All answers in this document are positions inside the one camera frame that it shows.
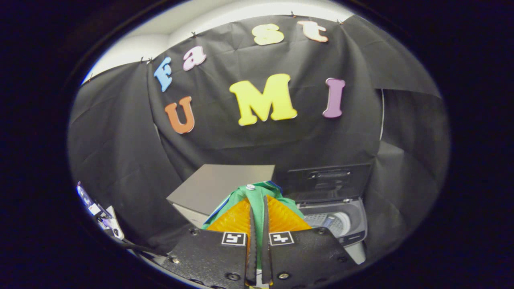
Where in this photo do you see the grey washing machine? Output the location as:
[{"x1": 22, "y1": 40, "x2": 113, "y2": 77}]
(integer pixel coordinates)
[{"x1": 295, "y1": 197, "x2": 369, "y2": 265}]

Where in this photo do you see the blue and white object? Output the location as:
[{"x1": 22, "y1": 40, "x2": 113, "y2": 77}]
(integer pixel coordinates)
[{"x1": 76, "y1": 181, "x2": 125, "y2": 242}]

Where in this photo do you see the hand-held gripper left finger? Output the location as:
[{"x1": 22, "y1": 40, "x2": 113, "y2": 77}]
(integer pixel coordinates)
[{"x1": 166, "y1": 197, "x2": 258, "y2": 288}]

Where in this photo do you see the black backdrop cloth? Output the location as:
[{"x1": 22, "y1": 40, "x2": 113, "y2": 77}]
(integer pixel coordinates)
[{"x1": 67, "y1": 15, "x2": 451, "y2": 262}]

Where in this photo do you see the green polo shirt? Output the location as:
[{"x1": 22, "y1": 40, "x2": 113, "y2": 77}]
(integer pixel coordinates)
[{"x1": 201, "y1": 181, "x2": 306, "y2": 270}]

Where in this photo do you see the grey drawer cabinet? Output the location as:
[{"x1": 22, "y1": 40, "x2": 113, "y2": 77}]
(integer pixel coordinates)
[{"x1": 166, "y1": 163, "x2": 276, "y2": 230}]

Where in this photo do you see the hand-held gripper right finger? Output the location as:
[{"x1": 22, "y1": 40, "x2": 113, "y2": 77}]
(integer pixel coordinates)
[{"x1": 262, "y1": 195, "x2": 359, "y2": 287}]

